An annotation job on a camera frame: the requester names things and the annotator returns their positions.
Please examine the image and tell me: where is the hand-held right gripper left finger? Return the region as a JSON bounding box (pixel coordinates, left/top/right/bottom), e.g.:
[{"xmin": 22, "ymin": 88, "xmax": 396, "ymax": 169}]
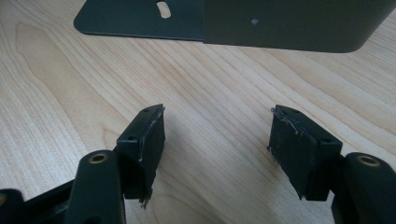
[{"xmin": 116, "ymin": 104, "xmax": 166, "ymax": 209}]

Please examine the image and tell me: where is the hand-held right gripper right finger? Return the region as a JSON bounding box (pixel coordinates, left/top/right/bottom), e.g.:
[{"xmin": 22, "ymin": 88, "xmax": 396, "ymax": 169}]
[{"xmin": 266, "ymin": 104, "xmax": 344, "ymax": 202}]

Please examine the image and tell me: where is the black fan-shaped slotted rack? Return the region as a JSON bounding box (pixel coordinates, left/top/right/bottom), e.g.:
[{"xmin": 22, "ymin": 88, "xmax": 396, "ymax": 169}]
[{"xmin": 73, "ymin": 0, "xmax": 396, "ymax": 54}]

